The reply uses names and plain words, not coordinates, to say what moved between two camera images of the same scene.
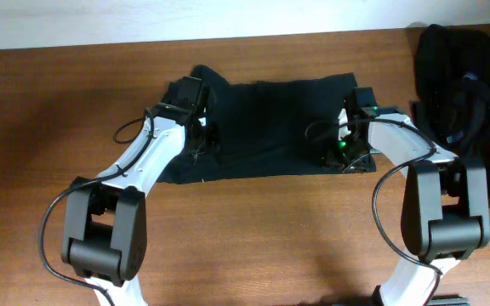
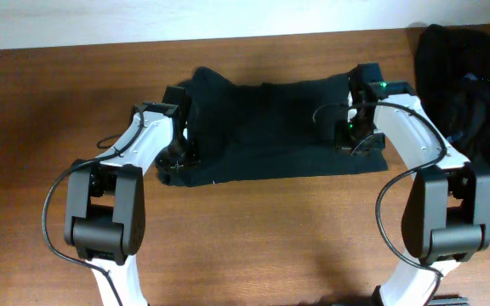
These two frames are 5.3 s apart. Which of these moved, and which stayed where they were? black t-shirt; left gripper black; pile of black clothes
Moved: left gripper black
Stayed: black t-shirt; pile of black clothes
